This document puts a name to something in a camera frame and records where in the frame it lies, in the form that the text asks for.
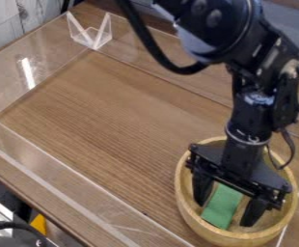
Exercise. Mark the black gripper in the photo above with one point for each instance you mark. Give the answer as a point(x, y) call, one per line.
point(236, 164)

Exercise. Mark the green rectangular block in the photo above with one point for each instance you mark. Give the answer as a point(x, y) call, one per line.
point(222, 206)

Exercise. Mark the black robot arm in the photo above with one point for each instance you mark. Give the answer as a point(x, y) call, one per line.
point(228, 31)

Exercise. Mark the brown wooden bowl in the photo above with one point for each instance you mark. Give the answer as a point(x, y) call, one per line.
point(237, 236)

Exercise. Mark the yellow and black equipment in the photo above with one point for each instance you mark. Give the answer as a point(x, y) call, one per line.
point(32, 237)

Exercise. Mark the clear acrylic corner bracket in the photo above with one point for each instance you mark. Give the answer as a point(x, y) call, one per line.
point(92, 37)

